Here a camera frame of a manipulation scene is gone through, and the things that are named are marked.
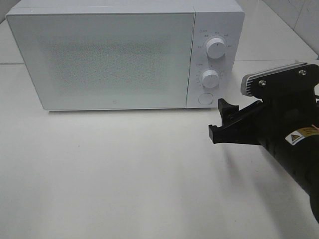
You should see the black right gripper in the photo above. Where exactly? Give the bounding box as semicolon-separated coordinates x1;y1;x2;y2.
208;98;319;219

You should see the round white door button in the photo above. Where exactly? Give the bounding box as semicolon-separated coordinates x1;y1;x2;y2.
198;93;214;105

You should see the white microwave door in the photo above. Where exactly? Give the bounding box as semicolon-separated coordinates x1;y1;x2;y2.
7;13;194;111

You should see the lower white timer knob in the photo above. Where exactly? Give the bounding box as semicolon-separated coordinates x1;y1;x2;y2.
201;70;220;88

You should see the upper white power knob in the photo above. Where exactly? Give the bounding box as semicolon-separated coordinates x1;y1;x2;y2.
206;36;226;59

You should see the white microwave oven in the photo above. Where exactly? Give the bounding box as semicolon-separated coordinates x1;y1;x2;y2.
6;0;245;110

